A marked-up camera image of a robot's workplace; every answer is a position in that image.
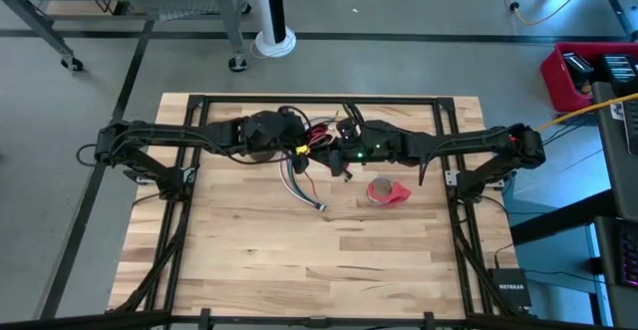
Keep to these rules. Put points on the black rig bar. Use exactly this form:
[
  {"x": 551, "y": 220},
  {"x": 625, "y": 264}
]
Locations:
[{"x": 319, "y": 322}]

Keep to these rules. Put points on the keyboard with coloured lights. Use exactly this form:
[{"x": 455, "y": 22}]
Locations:
[{"x": 630, "y": 255}]

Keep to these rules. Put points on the clear packing tape roll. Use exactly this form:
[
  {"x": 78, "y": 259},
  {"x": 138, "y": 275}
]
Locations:
[{"x": 371, "y": 193}]

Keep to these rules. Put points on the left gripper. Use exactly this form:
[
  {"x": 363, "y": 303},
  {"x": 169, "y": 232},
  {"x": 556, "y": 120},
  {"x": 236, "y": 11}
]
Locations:
[{"x": 271, "y": 130}]

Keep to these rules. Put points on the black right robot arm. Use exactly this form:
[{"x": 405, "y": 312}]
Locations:
[{"x": 468, "y": 140}]

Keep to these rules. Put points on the black network switch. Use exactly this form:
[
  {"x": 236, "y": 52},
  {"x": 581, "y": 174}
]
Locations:
[{"x": 511, "y": 290}]

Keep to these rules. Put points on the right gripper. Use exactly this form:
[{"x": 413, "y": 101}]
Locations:
[{"x": 374, "y": 143}]

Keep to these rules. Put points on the white pole with round base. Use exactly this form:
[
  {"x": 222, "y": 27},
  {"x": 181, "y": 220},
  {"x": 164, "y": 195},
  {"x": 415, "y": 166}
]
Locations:
[{"x": 264, "y": 11}]

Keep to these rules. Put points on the small black device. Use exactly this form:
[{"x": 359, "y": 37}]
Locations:
[{"x": 578, "y": 66}]

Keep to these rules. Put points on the red plastic bin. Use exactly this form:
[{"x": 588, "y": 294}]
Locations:
[{"x": 554, "y": 83}]

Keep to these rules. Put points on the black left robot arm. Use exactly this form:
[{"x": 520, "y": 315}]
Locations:
[{"x": 164, "y": 133}]

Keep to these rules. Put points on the red tape dispenser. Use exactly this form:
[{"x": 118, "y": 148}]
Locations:
[{"x": 401, "y": 194}]

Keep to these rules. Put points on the large black device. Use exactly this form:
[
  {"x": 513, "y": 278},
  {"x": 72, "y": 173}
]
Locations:
[{"x": 620, "y": 71}]

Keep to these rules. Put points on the black desk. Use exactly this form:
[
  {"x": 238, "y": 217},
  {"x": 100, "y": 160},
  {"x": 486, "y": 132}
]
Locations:
[{"x": 618, "y": 170}]

